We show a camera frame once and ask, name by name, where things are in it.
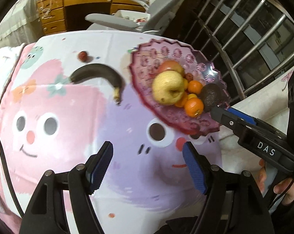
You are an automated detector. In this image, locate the pastel floral quilt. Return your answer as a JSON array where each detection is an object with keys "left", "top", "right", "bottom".
[{"left": 0, "top": 43, "right": 26, "bottom": 125}]

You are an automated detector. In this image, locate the wrinkled orange tangerine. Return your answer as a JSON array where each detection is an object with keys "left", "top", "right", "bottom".
[{"left": 184, "top": 98, "right": 204, "bottom": 117}]

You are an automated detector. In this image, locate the sheer curtain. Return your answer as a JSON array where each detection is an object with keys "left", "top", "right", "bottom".
[{"left": 0, "top": 0, "right": 44, "bottom": 51}]

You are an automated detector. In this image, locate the person's right forearm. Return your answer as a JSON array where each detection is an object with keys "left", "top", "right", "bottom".
[{"left": 271, "top": 195, "right": 294, "bottom": 234}]

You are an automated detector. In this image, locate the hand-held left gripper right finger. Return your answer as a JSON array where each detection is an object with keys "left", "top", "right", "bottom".
[{"left": 182, "top": 141, "right": 275, "bottom": 234}]

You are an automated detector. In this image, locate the white floral bedding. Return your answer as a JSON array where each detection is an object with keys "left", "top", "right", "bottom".
[{"left": 220, "top": 63, "right": 294, "bottom": 173}]

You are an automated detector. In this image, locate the black cable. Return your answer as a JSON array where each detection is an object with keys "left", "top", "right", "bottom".
[{"left": 0, "top": 125, "right": 24, "bottom": 218}]

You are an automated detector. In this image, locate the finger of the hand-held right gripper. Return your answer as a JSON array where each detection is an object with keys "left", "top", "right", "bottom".
[
  {"left": 211, "top": 106, "right": 246, "bottom": 137},
  {"left": 227, "top": 108, "right": 271, "bottom": 133}
]

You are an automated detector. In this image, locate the dark overripe banana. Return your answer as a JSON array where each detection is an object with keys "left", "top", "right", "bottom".
[{"left": 69, "top": 63, "right": 126, "bottom": 106}]

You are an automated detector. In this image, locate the purple glass fruit plate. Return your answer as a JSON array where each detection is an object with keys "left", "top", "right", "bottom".
[{"left": 129, "top": 38, "right": 231, "bottom": 136}]

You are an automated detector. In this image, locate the person's right hand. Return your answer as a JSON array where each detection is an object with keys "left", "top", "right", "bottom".
[{"left": 257, "top": 160, "right": 294, "bottom": 205}]

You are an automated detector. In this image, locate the dark avocado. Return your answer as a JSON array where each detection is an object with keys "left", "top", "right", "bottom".
[{"left": 200, "top": 83, "right": 225, "bottom": 113}]

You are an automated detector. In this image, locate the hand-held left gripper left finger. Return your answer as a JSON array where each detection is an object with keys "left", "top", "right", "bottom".
[{"left": 19, "top": 141, "right": 113, "bottom": 234}]

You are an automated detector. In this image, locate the metal window grille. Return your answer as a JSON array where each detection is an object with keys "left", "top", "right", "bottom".
[{"left": 179, "top": 0, "right": 294, "bottom": 103}]

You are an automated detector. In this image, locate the yellow speckled pear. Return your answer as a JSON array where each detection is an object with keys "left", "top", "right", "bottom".
[{"left": 152, "top": 71, "right": 184, "bottom": 106}]

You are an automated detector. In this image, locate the red apple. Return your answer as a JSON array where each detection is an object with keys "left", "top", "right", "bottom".
[{"left": 157, "top": 60, "right": 186, "bottom": 77}]

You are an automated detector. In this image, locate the grey office chair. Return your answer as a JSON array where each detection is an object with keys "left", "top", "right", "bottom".
[{"left": 85, "top": 0, "right": 216, "bottom": 33}]

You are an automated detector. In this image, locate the cartoon printed pink blanket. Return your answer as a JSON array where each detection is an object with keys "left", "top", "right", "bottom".
[{"left": 0, "top": 29, "right": 225, "bottom": 225}]

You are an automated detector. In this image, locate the smooth orange tangerine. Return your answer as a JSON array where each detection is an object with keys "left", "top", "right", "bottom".
[{"left": 187, "top": 80, "right": 203, "bottom": 95}]

